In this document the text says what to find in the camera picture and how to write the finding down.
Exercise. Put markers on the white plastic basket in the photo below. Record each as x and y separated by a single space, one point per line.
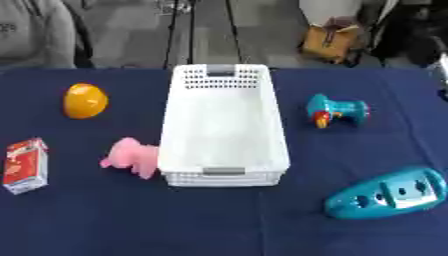
223 133

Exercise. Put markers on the red and white carton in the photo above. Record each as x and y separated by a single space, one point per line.
25 165

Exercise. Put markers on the teal oval toy case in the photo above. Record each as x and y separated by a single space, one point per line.
388 195

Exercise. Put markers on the teal toy drill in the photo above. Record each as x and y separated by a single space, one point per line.
338 112

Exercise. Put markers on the black tripod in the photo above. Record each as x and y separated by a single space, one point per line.
191 30

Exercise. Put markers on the pink soft toy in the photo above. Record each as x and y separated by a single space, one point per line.
134 156

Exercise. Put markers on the tan bag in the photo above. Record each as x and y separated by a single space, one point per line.
329 40

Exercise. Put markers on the person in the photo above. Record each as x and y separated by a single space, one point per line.
32 33

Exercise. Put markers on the orange toy fruit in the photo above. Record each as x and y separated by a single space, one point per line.
85 101

